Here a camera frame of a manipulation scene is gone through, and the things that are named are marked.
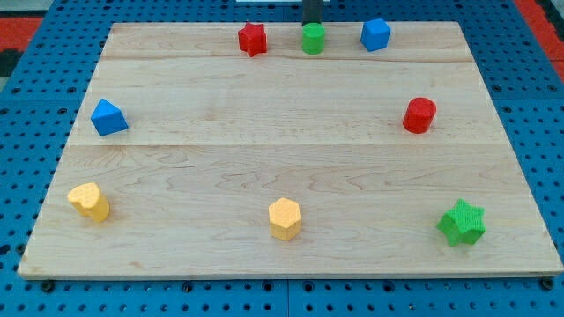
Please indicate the blue cube block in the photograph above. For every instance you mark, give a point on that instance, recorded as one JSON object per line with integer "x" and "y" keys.
{"x": 375, "y": 34}

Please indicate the light wooden board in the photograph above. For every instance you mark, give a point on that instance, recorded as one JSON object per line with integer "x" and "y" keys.
{"x": 215, "y": 137}

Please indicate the yellow hexagon block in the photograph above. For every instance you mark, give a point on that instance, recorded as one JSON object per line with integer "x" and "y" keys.
{"x": 284, "y": 219}

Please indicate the red star block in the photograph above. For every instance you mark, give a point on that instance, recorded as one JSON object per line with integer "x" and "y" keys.
{"x": 253, "y": 39}

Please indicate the green cylinder block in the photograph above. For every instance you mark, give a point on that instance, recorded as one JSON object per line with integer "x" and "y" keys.
{"x": 313, "y": 38}

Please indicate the red cylinder block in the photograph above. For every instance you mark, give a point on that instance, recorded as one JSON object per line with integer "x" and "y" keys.
{"x": 419, "y": 115}

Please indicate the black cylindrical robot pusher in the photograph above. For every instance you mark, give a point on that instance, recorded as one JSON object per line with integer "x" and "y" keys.
{"x": 312, "y": 11}

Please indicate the blue triangle block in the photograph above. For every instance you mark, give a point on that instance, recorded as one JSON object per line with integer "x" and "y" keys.
{"x": 108, "y": 119}

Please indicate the green star block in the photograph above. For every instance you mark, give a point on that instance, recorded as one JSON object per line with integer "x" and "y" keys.
{"x": 462, "y": 224}

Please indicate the yellow heart block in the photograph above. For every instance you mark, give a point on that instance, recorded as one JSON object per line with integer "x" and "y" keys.
{"x": 88, "y": 200}

